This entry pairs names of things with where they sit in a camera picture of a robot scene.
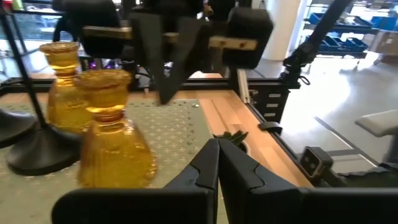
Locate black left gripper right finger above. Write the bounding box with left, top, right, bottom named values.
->
left=218, top=138, right=398, bottom=224

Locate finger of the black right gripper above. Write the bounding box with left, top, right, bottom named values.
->
left=169, top=17, right=212, bottom=102
left=129, top=12, right=171, bottom=105

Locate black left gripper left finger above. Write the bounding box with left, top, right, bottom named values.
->
left=51, top=138, right=221, bottom=224

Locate amber glass candle holder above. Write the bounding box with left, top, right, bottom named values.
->
left=39, top=42, right=94, bottom=135
left=73, top=68, right=158, bottom=190

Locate short black candlestick holder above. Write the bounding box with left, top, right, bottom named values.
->
left=0, top=12, right=84, bottom=177

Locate tall black candlestick holder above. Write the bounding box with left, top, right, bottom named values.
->
left=0, top=108, right=39, bottom=149

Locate white round pillar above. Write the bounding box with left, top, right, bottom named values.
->
left=262, top=0, right=308, bottom=62

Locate small plant in white pot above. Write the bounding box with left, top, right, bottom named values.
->
left=213, top=129, right=251, bottom=155

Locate green perforated metal shelf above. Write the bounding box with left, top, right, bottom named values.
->
left=0, top=98, right=229, bottom=224

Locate blue storage bin rack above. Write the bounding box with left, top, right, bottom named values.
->
left=303, top=12, right=398, bottom=59

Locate brown cardboard box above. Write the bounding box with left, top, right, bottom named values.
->
left=368, top=30, right=398, bottom=65

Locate grey stool seat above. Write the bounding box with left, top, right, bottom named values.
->
left=354, top=108, right=398, bottom=164

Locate black table-level camera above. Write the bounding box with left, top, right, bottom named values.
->
left=298, top=146, right=348, bottom=187

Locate black frame clip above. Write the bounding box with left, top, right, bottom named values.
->
left=257, top=121, right=284, bottom=135

